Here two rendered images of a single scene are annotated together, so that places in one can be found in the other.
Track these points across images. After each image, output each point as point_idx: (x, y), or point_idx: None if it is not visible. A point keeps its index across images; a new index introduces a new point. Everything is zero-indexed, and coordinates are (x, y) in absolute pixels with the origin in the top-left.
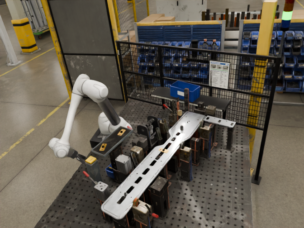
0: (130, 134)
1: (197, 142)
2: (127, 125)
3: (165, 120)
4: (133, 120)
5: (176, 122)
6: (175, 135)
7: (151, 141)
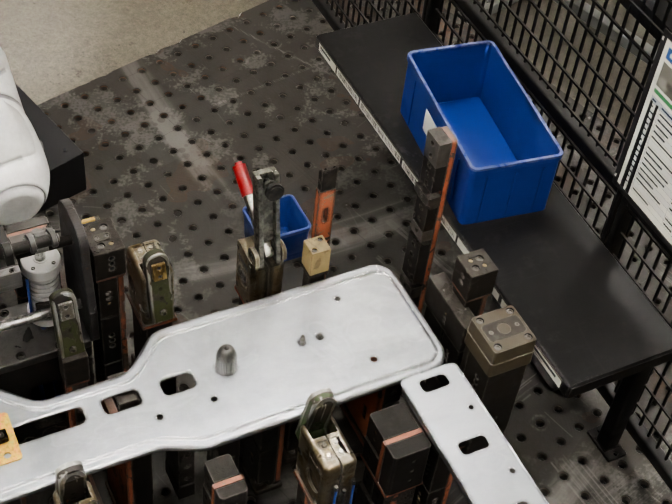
0: (19, 221)
1: (221, 501)
2: (14, 169)
3: (164, 269)
4: (199, 127)
5: (245, 305)
6: (157, 380)
7: (30, 336)
